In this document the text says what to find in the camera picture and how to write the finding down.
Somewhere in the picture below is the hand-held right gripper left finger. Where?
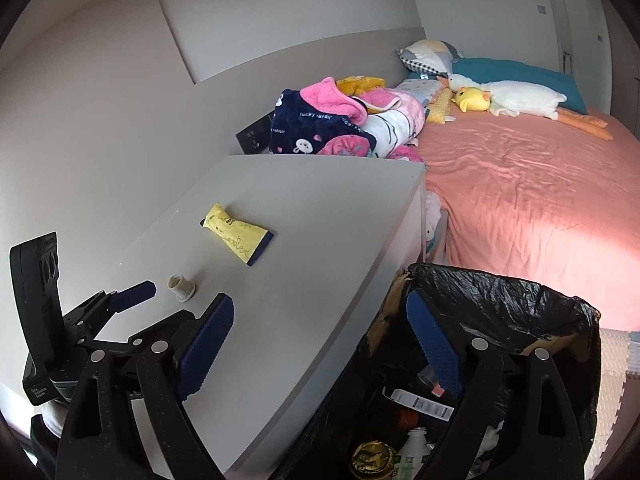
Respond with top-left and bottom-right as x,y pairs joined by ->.
55,292 -> 236,480

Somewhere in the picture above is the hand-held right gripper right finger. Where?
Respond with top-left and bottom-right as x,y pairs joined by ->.
406,290 -> 587,480

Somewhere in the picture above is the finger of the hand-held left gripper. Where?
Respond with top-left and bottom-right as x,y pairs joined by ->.
62,281 -> 157,341
75,310 -> 197,357

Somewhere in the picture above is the small white plastic cap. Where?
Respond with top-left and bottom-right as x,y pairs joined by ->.
167,274 -> 197,302

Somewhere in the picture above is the cardboard bin with black bag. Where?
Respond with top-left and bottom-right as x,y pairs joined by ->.
270,261 -> 602,480

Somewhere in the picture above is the foil wrapper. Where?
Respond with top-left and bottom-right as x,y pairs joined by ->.
350,440 -> 397,480

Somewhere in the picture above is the clear plastic cup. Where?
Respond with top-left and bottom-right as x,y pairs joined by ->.
416,364 -> 442,392

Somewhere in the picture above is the white labelled box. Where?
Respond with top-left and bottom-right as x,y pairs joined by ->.
382,386 -> 457,422

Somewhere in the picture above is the white crumpled tissue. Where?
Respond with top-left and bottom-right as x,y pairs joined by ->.
481,421 -> 505,462

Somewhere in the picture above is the white nightstand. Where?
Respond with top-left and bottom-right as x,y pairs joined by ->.
55,154 -> 429,476

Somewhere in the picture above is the yellow packet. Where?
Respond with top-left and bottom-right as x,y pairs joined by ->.
200,202 -> 276,266

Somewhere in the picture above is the white pink plush toy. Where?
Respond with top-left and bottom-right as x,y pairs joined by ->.
424,191 -> 445,257

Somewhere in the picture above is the bed with pink sheet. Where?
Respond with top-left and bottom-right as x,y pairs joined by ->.
415,107 -> 640,332

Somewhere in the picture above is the pink floral cloth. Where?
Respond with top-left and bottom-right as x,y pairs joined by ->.
389,144 -> 427,164

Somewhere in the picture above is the colourful foam floor mat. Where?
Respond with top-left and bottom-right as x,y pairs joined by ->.
594,327 -> 640,480

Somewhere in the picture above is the white and pink blanket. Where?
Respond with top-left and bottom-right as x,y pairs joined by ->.
357,87 -> 427,161

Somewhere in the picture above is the yellow dotted long pillow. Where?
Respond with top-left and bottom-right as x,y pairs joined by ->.
425,87 -> 457,126

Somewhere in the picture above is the navy and pink blanket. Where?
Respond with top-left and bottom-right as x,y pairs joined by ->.
269,77 -> 377,157

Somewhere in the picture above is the yellow duck plush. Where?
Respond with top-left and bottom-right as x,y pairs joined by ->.
450,86 -> 492,114

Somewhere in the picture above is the light blue patterned blanket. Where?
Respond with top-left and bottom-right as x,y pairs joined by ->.
395,77 -> 444,112

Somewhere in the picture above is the white goose plush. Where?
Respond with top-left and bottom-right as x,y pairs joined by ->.
436,74 -> 612,142

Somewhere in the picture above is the yellow cloth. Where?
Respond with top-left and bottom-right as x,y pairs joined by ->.
335,75 -> 387,99

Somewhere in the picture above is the teal pillow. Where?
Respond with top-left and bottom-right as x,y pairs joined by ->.
407,57 -> 589,116

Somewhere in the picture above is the patchwork checked pillow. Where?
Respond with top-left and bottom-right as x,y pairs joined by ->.
396,40 -> 459,77

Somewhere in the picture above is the white wardrobe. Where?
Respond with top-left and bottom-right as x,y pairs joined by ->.
542,0 -> 640,111

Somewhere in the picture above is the black wall switch panel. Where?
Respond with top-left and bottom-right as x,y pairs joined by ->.
235,112 -> 276,155

